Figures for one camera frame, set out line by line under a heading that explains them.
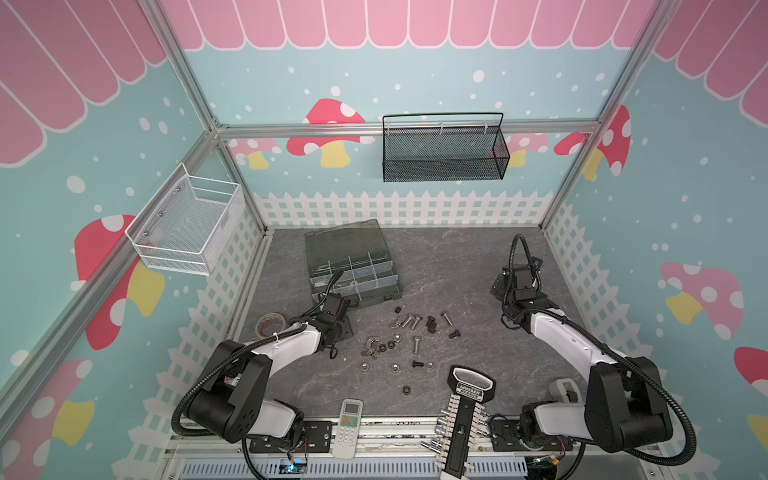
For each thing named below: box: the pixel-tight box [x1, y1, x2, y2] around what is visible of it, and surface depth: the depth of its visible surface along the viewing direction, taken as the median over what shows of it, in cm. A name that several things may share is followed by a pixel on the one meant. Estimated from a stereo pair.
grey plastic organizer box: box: [305, 218, 403, 308], surface depth 105 cm
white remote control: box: [332, 398, 364, 460], surface depth 76 cm
